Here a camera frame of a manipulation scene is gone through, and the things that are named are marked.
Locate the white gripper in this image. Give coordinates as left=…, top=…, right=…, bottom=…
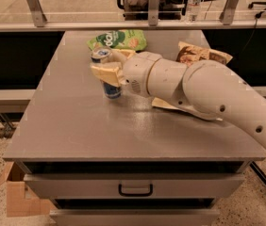
left=91, top=49, right=162, bottom=97

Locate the red bull can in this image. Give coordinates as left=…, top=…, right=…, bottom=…
left=90, top=47, right=122, bottom=99

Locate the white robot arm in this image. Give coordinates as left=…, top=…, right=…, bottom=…
left=91, top=47, right=266, bottom=149

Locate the green snack bag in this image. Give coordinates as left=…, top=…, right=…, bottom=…
left=87, top=29, right=147, bottom=51

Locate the brown yellow chips bag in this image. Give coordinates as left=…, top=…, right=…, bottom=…
left=151, top=40, right=234, bottom=118

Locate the grey drawer cabinet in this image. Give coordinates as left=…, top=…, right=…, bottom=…
left=4, top=31, right=265, bottom=226

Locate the clear water bottle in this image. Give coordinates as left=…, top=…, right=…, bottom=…
left=186, top=0, right=202, bottom=23

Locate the cardboard box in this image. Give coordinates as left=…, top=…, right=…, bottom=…
left=0, top=162, right=56, bottom=218

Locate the metal railing frame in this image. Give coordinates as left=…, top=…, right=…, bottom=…
left=0, top=0, right=266, bottom=31

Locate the black drawer handle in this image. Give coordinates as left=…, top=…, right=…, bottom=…
left=118, top=184, right=154, bottom=197

